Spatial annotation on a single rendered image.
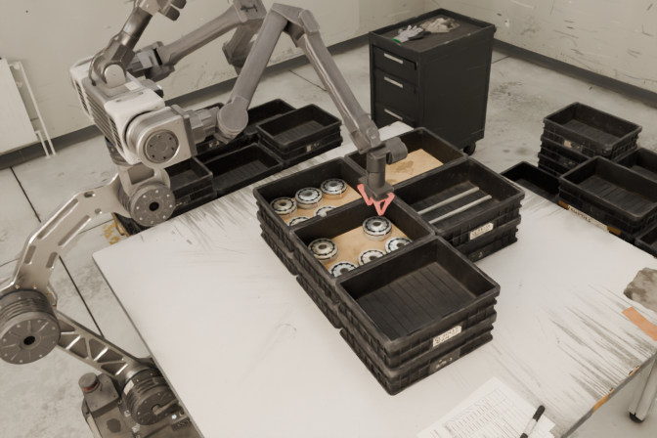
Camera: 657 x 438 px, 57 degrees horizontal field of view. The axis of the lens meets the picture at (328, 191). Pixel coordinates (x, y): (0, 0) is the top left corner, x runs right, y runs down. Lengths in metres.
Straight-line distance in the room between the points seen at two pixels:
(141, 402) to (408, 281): 1.04
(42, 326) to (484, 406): 1.29
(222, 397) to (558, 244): 1.31
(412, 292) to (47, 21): 3.41
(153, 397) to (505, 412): 1.22
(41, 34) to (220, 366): 3.18
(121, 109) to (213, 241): 0.95
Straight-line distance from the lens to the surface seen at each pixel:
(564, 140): 3.39
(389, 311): 1.87
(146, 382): 2.37
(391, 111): 3.74
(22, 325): 1.96
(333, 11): 5.66
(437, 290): 1.94
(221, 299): 2.16
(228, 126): 1.57
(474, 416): 1.81
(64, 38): 4.68
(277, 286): 2.16
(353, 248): 2.08
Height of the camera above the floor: 2.18
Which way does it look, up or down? 35 degrees down
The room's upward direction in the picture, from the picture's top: 4 degrees counter-clockwise
